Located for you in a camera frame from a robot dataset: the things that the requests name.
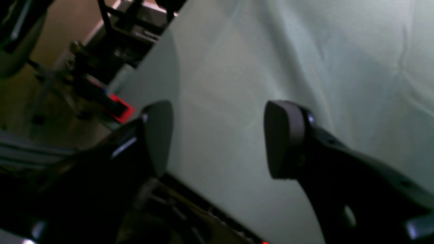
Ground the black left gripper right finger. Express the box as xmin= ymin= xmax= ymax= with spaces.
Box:
xmin=264 ymin=100 xmax=434 ymax=244

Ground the red black clamp right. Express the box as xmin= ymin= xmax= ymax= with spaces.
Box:
xmin=69 ymin=41 xmax=134 ymax=123

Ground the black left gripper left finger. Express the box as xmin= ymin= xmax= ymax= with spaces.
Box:
xmin=0 ymin=100 xmax=174 ymax=244

